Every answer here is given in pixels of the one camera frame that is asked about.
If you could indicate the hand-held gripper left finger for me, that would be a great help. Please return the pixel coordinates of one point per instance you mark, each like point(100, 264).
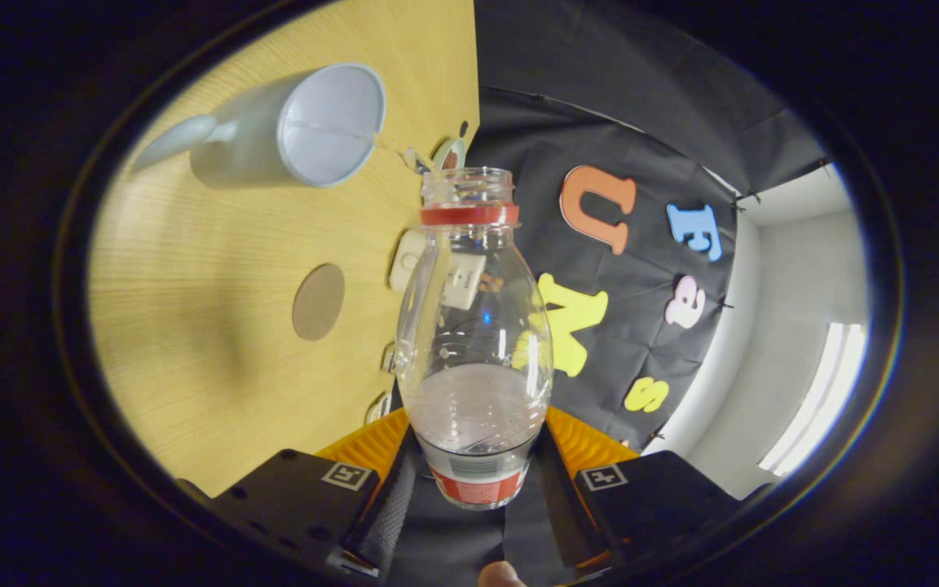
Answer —
point(298, 497)

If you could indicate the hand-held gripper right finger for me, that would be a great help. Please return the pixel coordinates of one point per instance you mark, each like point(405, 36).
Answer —
point(665, 497)

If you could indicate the round brown coaster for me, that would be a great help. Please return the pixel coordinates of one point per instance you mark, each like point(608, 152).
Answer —
point(319, 302)

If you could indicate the clear plastic juice bottle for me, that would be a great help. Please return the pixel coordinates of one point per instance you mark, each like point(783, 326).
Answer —
point(473, 342)

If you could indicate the white cup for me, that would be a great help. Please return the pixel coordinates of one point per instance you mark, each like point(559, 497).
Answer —
point(241, 147)

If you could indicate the small white food tray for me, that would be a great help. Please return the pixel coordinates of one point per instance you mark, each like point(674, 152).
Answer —
point(378, 408)

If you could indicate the small metal rack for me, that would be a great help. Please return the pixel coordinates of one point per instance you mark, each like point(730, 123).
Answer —
point(389, 359)

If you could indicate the long ceiling light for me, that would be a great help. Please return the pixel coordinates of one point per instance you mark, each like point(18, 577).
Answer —
point(816, 399)

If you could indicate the wooden table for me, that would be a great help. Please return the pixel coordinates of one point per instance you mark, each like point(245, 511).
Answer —
point(209, 326)

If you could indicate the white toaster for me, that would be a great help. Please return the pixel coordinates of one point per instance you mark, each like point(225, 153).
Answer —
point(404, 261)

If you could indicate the pale green plate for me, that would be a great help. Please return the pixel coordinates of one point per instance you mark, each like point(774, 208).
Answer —
point(447, 151)

